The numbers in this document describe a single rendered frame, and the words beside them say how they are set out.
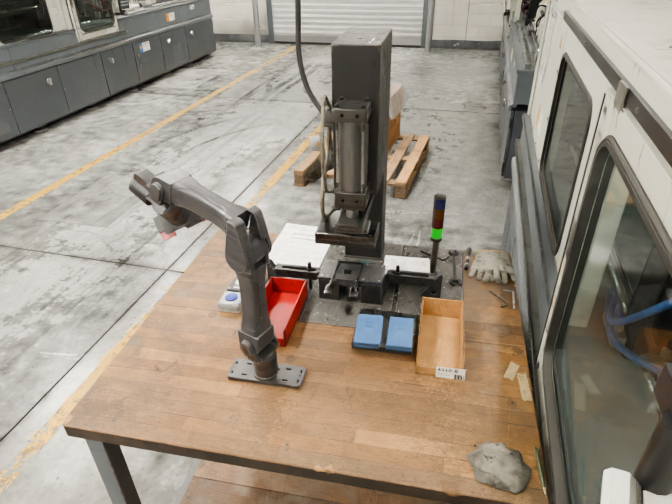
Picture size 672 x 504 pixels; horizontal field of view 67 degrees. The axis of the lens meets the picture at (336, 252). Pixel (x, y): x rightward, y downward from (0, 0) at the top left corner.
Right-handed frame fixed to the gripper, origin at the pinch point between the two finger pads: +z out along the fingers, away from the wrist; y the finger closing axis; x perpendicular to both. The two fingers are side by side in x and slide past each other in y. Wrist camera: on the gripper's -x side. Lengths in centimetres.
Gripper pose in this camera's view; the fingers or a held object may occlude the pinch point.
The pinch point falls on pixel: (190, 224)
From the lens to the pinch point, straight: 147.9
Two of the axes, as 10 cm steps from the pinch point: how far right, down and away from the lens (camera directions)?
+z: 0.6, 2.2, 9.7
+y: -9.0, 4.4, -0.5
